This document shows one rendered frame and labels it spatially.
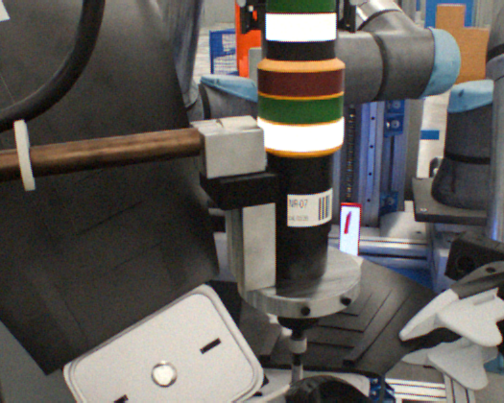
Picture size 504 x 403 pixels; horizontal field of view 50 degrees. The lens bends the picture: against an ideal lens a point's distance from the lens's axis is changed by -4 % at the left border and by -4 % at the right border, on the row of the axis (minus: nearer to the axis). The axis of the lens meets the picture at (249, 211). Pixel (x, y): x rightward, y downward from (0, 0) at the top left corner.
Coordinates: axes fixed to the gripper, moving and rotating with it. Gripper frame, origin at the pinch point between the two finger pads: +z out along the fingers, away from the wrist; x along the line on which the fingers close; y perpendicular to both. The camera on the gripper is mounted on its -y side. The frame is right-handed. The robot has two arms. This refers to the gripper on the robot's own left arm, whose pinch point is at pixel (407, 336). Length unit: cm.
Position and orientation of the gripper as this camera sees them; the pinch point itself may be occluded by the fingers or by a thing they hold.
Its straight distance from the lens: 45.6
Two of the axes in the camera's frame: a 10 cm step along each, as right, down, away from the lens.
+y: 3.7, 4.3, -8.2
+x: -0.1, 8.9, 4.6
